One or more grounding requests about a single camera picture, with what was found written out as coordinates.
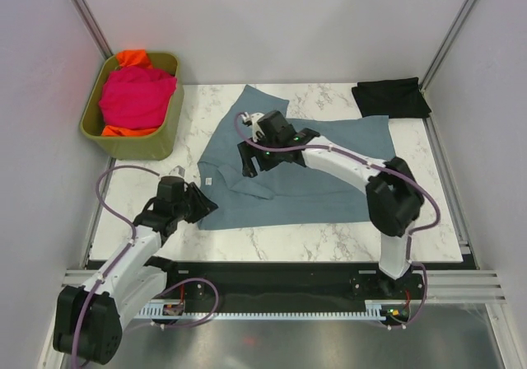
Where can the aluminium frame post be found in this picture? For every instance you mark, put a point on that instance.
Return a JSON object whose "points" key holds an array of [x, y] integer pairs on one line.
{"points": [[448, 41], [93, 27]]}

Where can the right aluminium frame post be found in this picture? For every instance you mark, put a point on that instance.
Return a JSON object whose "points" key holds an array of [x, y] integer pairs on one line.
{"points": [[448, 41]]}

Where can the orange t-shirt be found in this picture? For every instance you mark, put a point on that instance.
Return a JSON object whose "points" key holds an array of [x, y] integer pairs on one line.
{"points": [[138, 58]]}

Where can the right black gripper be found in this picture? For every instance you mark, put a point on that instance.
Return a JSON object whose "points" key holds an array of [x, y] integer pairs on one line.
{"points": [[247, 151]]}

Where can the magenta t-shirt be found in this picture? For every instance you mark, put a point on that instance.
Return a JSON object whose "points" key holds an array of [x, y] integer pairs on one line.
{"points": [[135, 100]]}

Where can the aluminium extrusion rail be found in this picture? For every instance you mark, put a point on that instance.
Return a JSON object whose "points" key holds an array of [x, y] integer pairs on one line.
{"points": [[464, 286]]}

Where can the folded black t-shirt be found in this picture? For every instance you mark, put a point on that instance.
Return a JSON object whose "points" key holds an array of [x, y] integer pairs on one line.
{"points": [[397, 99]]}

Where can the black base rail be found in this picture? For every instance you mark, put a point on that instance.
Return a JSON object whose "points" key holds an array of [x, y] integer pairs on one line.
{"points": [[288, 287]]}

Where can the blue-grey t-shirt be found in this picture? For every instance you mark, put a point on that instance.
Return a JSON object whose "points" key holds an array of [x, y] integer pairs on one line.
{"points": [[287, 194]]}

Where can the white slotted cable duct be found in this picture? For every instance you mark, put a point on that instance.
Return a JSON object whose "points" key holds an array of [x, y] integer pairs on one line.
{"points": [[165, 314]]}

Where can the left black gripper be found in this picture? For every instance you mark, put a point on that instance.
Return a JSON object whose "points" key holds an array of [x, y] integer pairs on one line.
{"points": [[203, 205]]}

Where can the olive green plastic bin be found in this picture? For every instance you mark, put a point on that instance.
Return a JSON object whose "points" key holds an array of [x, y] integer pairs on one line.
{"points": [[155, 146]]}

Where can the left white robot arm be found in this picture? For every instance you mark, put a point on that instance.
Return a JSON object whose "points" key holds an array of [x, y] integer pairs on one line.
{"points": [[90, 319]]}

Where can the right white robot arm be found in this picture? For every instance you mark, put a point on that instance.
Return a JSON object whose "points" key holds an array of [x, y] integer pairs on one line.
{"points": [[393, 199]]}

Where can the left aluminium frame post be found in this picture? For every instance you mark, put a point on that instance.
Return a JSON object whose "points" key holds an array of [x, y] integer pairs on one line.
{"points": [[93, 27]]}

